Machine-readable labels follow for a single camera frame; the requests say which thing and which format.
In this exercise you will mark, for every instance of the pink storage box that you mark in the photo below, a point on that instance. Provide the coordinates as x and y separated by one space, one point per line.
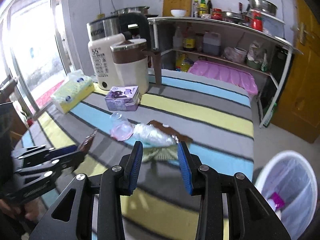
225 73

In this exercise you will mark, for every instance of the translucent plastic container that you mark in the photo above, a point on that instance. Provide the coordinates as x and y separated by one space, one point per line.
272 26

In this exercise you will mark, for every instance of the yellow label sauce bottle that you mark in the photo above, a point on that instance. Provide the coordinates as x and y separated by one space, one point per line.
189 42

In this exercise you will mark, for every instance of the clear plastic bottle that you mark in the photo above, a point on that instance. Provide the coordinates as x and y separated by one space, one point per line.
177 40

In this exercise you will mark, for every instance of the steel pan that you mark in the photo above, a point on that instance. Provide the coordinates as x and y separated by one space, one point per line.
231 16

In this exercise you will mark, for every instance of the green snack packet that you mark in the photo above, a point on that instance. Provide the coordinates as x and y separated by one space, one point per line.
160 155

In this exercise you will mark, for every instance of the purple foil wrapper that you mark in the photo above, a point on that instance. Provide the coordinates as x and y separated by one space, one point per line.
276 200

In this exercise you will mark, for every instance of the purple carton box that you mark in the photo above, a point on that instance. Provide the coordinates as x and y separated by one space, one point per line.
120 97

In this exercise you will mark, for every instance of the white round trash bin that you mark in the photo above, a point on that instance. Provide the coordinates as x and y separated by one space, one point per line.
261 177

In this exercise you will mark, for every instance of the stainless steel appliance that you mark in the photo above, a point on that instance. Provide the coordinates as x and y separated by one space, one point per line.
105 27

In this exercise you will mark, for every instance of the green glass bottle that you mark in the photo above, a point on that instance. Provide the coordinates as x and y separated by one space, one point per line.
203 7

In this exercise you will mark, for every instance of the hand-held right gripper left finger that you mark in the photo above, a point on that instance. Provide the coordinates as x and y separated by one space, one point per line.
135 166

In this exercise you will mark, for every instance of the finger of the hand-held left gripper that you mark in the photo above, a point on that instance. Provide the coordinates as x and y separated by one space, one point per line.
63 151
72 161

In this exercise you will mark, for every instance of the white bowl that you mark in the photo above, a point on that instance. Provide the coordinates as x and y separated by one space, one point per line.
178 13

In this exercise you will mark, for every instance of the red lid jar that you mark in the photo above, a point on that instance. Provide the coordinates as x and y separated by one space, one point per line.
216 13

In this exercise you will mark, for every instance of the wooden door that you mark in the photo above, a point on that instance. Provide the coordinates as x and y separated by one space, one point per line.
300 92

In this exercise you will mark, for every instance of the white window frame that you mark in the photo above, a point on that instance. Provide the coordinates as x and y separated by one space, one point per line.
63 42

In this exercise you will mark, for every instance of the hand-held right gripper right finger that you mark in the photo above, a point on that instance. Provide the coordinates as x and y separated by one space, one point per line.
186 172

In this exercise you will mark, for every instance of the tissue pack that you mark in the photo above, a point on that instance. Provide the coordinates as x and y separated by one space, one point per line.
72 90

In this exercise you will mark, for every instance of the red doormat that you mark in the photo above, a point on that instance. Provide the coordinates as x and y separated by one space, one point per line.
50 92

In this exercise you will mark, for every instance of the red squeeze bottle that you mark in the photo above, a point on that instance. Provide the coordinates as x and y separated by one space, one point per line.
257 23

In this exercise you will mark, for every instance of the crumpled plastic bag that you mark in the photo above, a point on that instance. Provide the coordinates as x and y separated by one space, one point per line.
255 52

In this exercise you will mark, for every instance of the clear plastic lidded cup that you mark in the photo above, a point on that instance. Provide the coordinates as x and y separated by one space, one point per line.
121 131

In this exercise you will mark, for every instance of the small seasoning bottle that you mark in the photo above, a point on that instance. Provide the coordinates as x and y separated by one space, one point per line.
196 10

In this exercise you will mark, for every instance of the clear plastic bag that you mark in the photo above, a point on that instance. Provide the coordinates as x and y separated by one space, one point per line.
152 135

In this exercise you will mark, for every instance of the dark liquid jug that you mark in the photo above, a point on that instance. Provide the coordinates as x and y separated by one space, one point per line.
212 43

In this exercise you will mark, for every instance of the striped tablecloth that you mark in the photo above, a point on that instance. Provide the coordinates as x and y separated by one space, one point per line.
200 115

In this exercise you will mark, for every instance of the white plastic tub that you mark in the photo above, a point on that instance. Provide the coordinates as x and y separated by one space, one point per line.
240 55

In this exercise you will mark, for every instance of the white storage shelf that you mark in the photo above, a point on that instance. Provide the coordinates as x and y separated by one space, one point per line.
155 35

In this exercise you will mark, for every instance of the brown and cream kettle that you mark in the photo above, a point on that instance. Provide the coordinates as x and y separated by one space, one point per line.
130 72

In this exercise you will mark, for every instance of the bamboo cutting board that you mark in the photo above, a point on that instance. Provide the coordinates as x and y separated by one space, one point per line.
177 0

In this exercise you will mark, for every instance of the person's left hand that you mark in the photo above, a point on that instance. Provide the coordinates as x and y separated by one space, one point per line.
30 211

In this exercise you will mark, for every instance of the white thermal kettle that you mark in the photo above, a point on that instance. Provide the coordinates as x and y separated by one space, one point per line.
102 62

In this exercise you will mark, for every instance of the steel mixing bowl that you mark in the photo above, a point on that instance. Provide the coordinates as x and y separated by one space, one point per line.
262 6

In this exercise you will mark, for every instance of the dark brown foil wrapper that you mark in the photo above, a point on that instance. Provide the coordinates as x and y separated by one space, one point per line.
86 143

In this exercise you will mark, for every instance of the dark sauce bottle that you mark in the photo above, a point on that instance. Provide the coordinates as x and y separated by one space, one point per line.
209 6

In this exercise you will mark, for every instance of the flat brown wrapper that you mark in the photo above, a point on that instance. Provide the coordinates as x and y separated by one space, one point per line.
182 137

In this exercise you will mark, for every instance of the steel pot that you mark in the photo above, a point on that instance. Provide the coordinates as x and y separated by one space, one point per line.
130 10

